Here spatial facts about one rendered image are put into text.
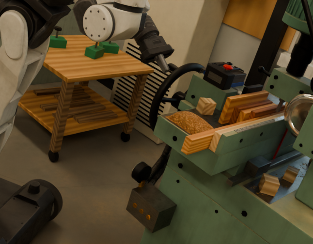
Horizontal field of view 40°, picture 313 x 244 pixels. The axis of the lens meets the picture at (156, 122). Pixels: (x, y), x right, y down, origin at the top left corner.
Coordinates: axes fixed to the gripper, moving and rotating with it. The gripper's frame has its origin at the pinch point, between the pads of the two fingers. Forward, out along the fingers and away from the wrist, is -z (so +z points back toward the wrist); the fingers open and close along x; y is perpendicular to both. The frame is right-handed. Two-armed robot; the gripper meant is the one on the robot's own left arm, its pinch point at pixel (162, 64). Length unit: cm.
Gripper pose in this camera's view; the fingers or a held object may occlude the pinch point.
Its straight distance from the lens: 148.6
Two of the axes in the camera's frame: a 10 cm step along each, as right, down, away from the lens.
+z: -4.5, -8.5, 2.7
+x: -8.2, 2.9, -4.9
